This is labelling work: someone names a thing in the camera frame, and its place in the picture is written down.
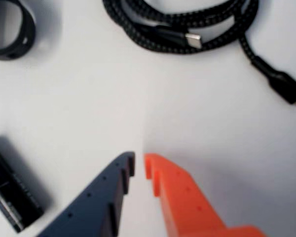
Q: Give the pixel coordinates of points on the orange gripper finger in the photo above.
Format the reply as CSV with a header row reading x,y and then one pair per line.
x,y
187,207

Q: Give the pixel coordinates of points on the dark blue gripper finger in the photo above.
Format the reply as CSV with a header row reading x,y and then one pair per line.
x,y
98,202

